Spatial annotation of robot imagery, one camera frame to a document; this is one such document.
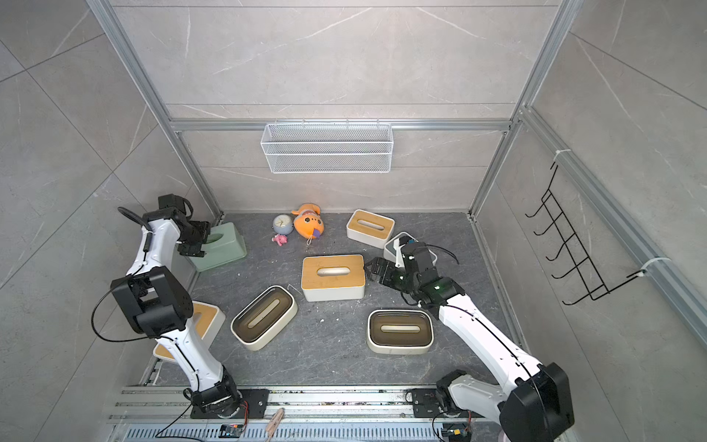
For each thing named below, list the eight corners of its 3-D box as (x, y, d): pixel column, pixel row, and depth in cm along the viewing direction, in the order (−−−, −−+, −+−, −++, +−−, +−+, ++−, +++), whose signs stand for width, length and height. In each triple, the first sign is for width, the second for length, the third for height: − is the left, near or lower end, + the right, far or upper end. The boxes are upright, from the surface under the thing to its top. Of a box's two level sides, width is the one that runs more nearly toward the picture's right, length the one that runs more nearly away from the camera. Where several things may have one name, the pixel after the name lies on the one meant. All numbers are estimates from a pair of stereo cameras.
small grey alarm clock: (272, 235, 113) (270, 229, 110) (276, 219, 119) (274, 214, 116) (291, 235, 113) (290, 229, 110) (295, 219, 119) (293, 214, 116)
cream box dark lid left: (231, 334, 88) (223, 326, 82) (280, 288, 98) (275, 278, 93) (257, 359, 83) (249, 352, 77) (304, 308, 93) (301, 299, 88)
